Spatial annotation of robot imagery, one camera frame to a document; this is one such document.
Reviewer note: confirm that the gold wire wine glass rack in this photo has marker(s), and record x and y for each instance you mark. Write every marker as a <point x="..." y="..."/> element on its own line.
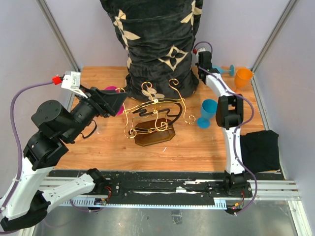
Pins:
<point x="152" y="122"/>

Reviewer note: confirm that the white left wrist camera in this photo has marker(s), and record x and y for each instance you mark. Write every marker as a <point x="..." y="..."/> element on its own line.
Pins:
<point x="70" y="81"/>

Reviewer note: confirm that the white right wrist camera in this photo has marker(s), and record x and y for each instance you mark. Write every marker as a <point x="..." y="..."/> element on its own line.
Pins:
<point x="199" y="50"/>

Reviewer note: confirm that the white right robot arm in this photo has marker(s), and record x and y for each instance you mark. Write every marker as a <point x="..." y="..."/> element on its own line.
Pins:
<point x="230" y="118"/>

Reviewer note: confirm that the aluminium frame post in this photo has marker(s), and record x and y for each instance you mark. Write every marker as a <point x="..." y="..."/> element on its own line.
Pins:
<point x="58" y="34"/>
<point x="274" y="33"/>

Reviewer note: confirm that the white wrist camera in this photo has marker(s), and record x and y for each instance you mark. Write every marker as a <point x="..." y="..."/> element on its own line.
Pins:
<point x="70" y="81"/>
<point x="199" y="50"/>

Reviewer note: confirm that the blue wine glass front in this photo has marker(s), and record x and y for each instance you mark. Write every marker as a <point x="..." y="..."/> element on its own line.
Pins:
<point x="230" y="70"/>

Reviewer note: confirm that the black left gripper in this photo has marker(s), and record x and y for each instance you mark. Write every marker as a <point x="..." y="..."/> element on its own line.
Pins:
<point x="107" y="102"/>

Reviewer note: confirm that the blue wine glass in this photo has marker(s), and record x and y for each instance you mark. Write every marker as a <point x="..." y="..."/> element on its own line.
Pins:
<point x="230" y="70"/>
<point x="207" y="112"/>

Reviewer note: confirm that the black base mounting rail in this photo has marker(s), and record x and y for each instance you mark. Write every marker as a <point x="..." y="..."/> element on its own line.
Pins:
<point x="169" y="188"/>

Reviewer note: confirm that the black floral plush blanket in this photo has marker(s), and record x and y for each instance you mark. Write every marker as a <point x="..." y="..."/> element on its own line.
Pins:
<point x="158" y="36"/>

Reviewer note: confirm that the aluminium frame post left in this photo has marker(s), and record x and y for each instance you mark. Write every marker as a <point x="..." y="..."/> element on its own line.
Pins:
<point x="58" y="34"/>

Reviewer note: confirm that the orange wine glass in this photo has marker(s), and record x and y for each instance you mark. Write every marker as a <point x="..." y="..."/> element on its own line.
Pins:
<point x="242" y="77"/>

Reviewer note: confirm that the magenta wine glass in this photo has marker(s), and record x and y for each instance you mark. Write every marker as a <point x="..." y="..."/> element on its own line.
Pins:
<point x="115" y="89"/>

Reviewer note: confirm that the black cloth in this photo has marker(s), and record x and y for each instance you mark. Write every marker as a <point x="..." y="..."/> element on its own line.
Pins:
<point x="260" y="151"/>

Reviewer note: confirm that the aluminium frame post right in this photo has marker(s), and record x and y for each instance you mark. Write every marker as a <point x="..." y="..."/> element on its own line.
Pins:
<point x="274" y="33"/>

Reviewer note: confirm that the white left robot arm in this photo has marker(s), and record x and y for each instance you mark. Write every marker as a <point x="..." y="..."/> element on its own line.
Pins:
<point x="25" y="205"/>

